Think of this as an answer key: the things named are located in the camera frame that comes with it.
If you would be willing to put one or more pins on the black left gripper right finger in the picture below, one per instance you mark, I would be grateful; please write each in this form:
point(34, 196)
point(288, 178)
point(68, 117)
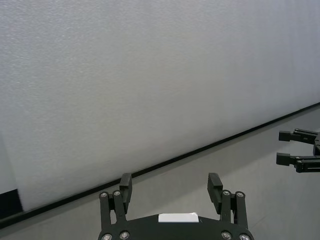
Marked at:
point(215, 187)

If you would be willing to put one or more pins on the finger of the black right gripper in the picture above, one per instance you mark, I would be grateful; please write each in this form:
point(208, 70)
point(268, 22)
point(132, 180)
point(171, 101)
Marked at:
point(297, 161)
point(297, 136)

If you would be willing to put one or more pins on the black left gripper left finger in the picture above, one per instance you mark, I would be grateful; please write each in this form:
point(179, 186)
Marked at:
point(126, 186)

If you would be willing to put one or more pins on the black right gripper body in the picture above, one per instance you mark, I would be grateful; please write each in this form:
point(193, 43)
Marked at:
point(317, 145)

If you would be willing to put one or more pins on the white wall whiteboard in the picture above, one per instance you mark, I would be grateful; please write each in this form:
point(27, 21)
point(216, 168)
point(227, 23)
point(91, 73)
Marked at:
point(125, 87)

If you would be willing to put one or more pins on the black whiteboard tray rail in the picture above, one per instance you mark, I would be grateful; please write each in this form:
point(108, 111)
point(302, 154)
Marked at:
point(175, 157)

